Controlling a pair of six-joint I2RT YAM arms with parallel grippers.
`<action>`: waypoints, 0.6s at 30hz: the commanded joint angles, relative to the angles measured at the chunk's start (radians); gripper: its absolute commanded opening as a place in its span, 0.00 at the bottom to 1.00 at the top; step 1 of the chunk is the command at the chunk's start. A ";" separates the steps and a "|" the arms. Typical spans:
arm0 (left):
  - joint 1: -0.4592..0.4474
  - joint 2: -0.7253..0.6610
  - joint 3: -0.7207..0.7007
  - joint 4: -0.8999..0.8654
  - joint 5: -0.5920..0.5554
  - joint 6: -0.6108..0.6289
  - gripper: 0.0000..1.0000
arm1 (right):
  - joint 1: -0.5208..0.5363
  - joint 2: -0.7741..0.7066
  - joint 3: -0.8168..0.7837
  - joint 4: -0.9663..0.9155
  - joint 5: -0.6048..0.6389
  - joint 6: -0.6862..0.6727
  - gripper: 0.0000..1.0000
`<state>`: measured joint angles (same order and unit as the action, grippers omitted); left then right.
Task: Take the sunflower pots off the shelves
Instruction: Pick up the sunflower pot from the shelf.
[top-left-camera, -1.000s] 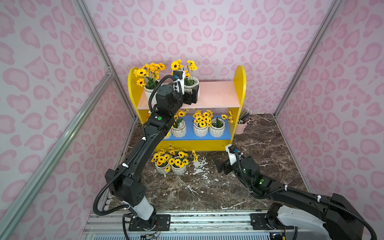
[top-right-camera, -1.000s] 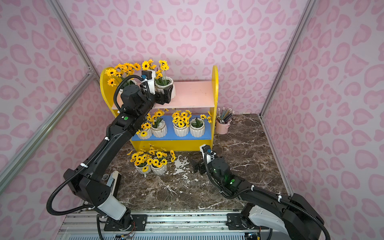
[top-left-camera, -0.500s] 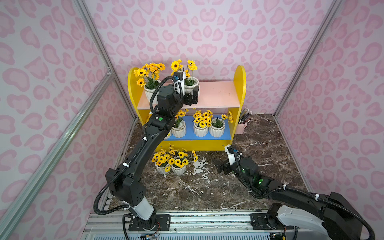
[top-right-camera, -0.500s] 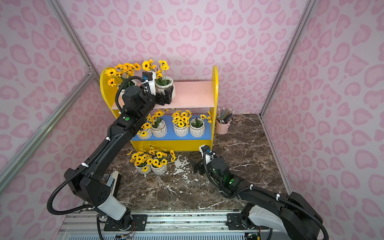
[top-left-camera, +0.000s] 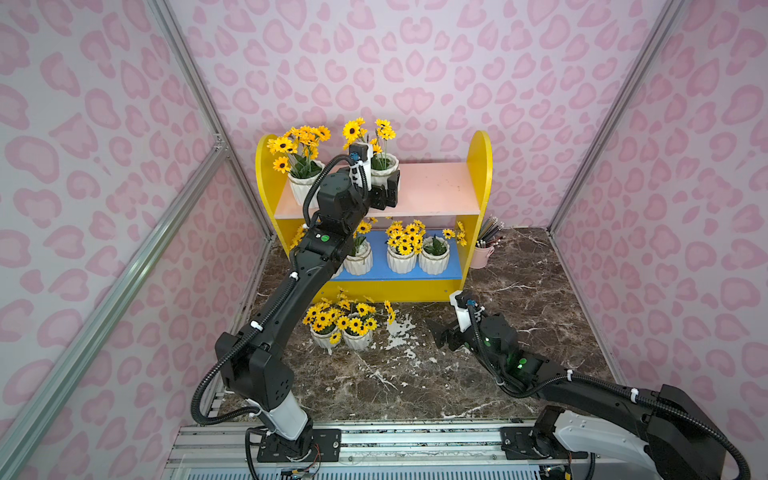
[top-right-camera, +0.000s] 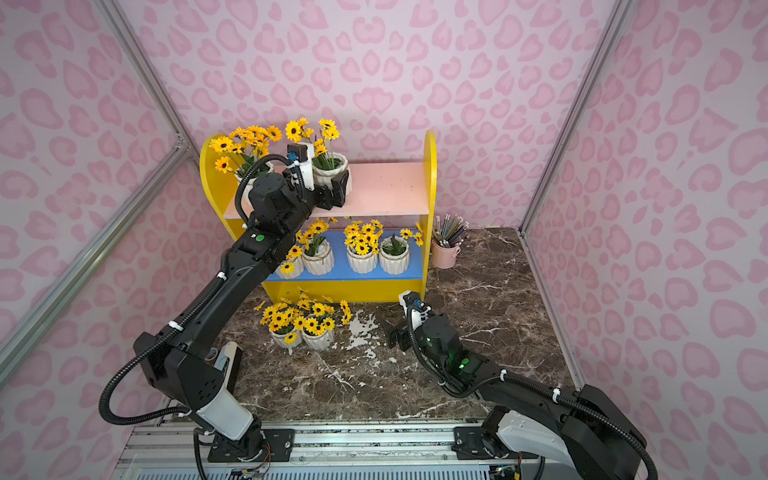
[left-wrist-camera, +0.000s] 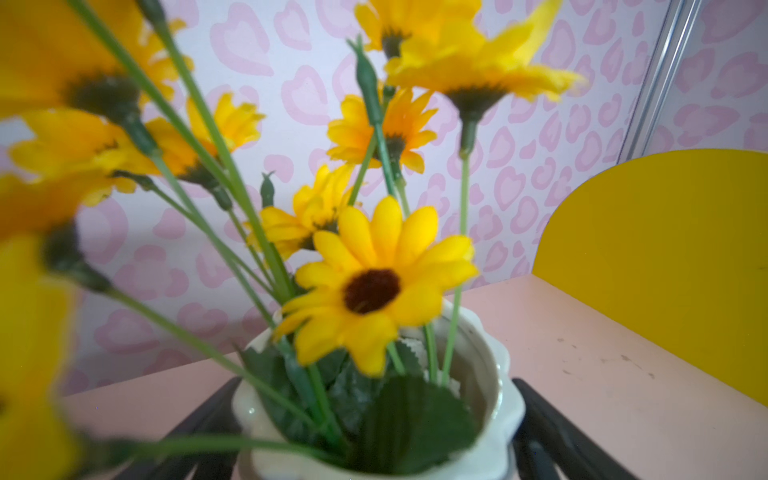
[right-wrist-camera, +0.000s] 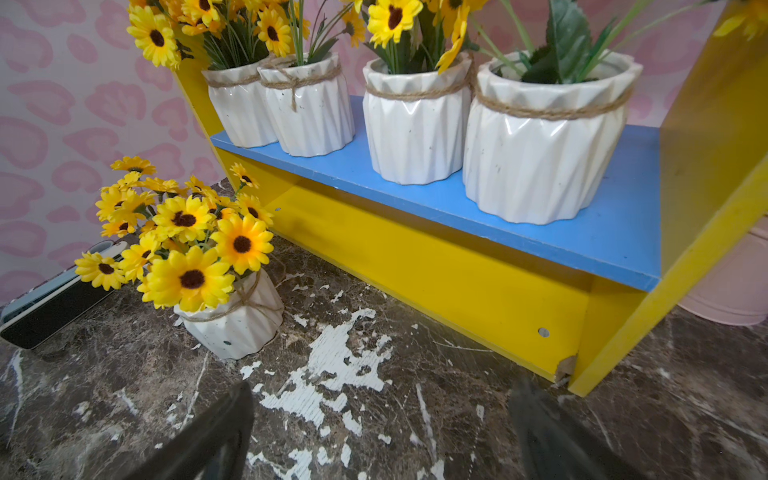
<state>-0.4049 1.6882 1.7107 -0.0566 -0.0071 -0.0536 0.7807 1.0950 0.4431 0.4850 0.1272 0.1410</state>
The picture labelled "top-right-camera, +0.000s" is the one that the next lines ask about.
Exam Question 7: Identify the sunflower pot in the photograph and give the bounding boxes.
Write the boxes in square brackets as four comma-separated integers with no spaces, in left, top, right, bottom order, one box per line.
[210,125,282,180]
[379,227,423,275]
[285,117,349,187]
[344,220,383,274]
[294,299,352,351]
[276,244,305,280]
[297,219,335,276]
[253,298,305,355]

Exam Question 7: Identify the yellow two-tier shelf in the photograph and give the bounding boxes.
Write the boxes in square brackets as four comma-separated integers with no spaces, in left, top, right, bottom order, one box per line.
[200,132,437,303]

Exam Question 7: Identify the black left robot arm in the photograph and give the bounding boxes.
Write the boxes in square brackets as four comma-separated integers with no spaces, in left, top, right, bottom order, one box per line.
[98,153,349,461]

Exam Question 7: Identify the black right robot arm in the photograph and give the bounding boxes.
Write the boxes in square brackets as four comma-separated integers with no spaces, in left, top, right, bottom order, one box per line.
[383,307,659,479]

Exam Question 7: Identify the pink cup with pencils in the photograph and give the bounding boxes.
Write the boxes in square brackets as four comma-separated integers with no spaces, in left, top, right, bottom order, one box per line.
[431,214,469,269]

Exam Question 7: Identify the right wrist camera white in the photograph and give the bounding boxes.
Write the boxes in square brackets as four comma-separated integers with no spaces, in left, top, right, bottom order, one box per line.
[398,290,430,330]

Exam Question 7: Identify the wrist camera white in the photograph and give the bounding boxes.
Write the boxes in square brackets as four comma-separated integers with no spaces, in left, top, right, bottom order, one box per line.
[398,290,430,330]
[286,142,315,191]

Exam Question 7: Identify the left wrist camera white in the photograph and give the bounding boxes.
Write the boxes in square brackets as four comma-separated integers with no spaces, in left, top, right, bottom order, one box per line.
[286,142,315,191]

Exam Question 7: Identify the left aluminium frame profile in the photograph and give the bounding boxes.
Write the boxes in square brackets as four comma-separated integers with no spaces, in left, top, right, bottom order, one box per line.
[1,140,192,385]

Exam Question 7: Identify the aluminium frame profile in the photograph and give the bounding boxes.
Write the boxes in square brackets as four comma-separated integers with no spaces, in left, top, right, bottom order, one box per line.
[1,140,192,385]
[518,0,637,238]

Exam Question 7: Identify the back left aluminium post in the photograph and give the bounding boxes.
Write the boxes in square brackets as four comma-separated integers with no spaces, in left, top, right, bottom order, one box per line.
[93,0,200,164]

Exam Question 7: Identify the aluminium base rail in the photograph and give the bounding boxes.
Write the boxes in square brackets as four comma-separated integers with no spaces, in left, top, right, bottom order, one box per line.
[113,418,637,480]

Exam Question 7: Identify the right aluminium frame profile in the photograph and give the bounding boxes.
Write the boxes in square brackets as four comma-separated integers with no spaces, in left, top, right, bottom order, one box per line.
[518,0,637,238]

